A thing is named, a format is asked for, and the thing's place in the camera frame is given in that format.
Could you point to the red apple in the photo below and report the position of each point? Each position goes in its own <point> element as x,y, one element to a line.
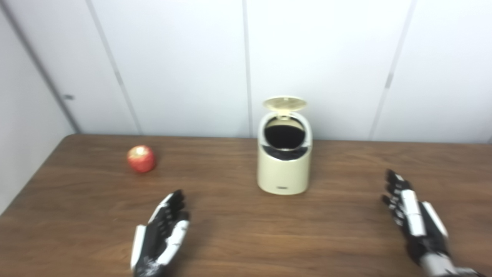
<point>141,159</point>

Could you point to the black bin liner bag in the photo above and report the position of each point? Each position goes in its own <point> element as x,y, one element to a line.
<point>284,136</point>

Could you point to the cream-colored desktop bin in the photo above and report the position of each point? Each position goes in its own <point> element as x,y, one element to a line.
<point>283,173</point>

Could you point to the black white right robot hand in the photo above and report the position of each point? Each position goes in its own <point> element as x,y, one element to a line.
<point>423,227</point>

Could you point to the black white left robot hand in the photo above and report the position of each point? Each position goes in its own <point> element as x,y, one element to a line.
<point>153,242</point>

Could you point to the round cream bin lid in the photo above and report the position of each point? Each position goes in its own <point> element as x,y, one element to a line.
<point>285,104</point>

